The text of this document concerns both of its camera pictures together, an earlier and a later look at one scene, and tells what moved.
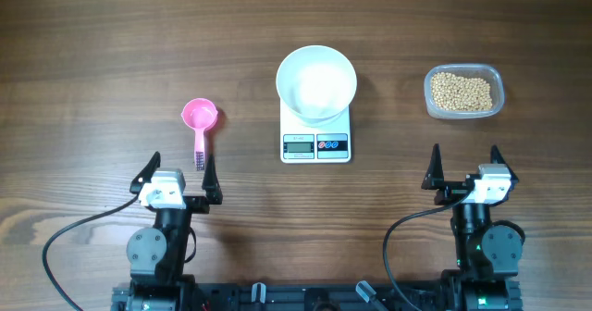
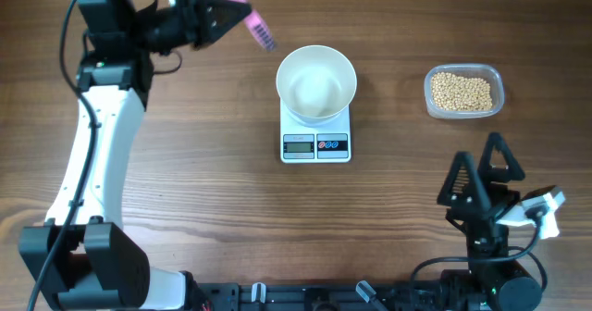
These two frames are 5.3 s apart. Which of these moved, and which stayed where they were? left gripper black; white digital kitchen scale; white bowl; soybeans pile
Moved: left gripper black
Stayed: white bowl; white digital kitchen scale; soybeans pile
